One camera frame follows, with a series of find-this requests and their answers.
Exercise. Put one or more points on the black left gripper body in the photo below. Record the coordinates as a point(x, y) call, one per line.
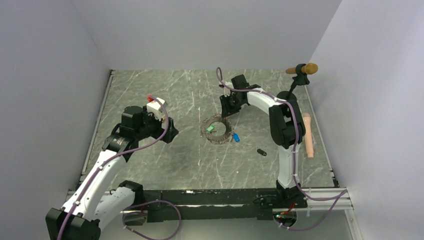
point(153, 127)

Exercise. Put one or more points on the pink microphone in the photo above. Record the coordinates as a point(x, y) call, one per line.
point(308, 138)

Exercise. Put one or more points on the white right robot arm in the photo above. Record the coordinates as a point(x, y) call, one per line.
point(287, 128)

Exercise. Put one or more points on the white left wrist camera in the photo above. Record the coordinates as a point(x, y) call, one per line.
point(155, 107)

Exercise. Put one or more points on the blue plastic key tag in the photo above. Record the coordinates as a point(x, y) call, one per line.
point(236, 137)

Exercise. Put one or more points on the green plastic key tag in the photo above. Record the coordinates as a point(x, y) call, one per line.
point(210, 128)

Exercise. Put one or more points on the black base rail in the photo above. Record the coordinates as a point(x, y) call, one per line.
point(211, 204)

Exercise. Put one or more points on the small black cylinder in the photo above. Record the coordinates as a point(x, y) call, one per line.
point(261, 152)

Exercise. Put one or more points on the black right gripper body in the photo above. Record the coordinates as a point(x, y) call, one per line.
point(231, 103)

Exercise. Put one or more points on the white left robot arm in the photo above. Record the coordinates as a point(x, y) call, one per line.
point(88, 211)

